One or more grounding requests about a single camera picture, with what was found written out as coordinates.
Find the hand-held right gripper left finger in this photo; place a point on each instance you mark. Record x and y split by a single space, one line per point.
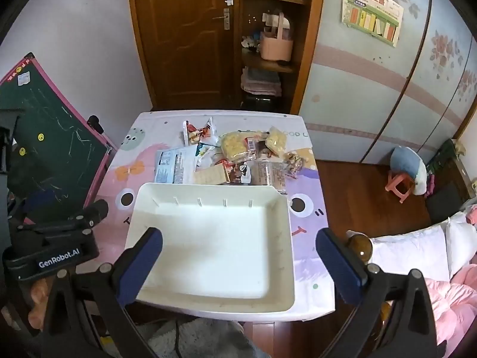
141 264

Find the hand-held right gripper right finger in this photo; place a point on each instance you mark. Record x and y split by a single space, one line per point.
343 264

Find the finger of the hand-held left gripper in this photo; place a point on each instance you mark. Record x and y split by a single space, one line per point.
97 210

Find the white plastic tray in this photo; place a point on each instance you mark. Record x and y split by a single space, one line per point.
216 246

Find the light blue white packet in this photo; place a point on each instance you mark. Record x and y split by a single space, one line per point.
171 164

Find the beige cracker packet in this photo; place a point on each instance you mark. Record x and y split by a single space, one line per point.
210 175

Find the clear mixed nuts packet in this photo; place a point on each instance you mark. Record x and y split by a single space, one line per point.
294 162

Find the clear brown cake packet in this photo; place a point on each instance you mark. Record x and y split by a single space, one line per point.
266 173

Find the red and white snack packet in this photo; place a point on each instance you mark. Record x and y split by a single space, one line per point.
195 132

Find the red cookie packet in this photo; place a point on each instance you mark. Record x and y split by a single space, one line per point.
234 170

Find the small yellow snack bag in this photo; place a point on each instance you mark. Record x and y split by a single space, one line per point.
277 140

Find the red-wrapped brownie packet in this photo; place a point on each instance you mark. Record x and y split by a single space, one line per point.
254 145

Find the person's left hand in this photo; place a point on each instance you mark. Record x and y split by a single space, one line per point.
38 300

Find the wooden bedpost knob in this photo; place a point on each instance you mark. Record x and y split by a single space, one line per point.
359 248

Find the white pillow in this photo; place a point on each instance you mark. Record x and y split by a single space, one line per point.
410 253
462 238

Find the round wooden bedpost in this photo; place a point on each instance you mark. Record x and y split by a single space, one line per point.
385 324

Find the black knob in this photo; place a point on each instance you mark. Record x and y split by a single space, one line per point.
95 123

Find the pink plastic stool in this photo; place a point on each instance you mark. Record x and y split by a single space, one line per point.
398 188

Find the person's grey fleece clothing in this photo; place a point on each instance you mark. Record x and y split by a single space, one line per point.
208 339

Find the pink blanket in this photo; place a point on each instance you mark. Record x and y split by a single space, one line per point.
454 302

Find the dark bag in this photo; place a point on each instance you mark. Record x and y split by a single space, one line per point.
445 201

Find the small pink stool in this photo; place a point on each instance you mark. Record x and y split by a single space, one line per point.
406 160

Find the floral sliding wardrobe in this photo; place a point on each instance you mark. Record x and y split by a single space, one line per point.
372 93

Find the brown wooden door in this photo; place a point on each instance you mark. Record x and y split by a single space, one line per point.
179 44

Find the folded towels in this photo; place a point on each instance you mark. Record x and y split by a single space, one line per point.
260 82

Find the wooden shelf unit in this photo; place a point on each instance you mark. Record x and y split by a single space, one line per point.
309 44

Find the pink basket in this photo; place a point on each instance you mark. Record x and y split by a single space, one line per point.
275 46

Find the green chalkboard pink frame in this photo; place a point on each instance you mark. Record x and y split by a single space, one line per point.
48 126

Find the wall poster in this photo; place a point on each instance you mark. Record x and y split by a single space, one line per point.
372 11

